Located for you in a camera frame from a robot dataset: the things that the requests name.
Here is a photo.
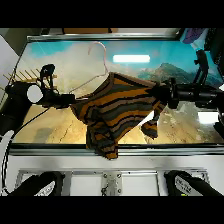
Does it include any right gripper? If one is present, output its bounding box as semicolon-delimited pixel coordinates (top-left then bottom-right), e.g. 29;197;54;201
153;77;178;110

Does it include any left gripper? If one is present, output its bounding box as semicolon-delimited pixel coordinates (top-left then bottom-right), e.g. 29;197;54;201
49;93;77;110

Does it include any orange grey striped sweater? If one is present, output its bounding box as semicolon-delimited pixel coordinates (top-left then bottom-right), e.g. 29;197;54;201
69;72;168;161

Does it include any white clothes hanger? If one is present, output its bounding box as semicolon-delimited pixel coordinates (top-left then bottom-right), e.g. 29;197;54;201
68;41;112;98

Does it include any wooden peg rack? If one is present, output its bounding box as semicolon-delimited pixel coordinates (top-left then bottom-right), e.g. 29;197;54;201
2;67;58;84

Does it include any purple garment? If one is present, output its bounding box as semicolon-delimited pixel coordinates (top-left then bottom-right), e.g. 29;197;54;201
182;28;206;45

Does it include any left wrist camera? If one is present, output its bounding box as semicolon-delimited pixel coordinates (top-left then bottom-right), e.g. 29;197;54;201
39;63;57;90

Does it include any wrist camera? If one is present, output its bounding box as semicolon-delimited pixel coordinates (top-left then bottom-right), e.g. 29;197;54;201
193;48;210;85
39;63;57;90

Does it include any black cable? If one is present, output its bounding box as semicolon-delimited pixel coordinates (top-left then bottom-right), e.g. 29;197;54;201
0;107;51;196

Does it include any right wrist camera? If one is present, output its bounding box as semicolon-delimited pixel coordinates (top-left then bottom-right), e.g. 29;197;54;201
193;48;210;85

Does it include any silver frame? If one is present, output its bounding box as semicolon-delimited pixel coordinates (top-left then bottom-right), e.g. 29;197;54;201
8;32;224;197

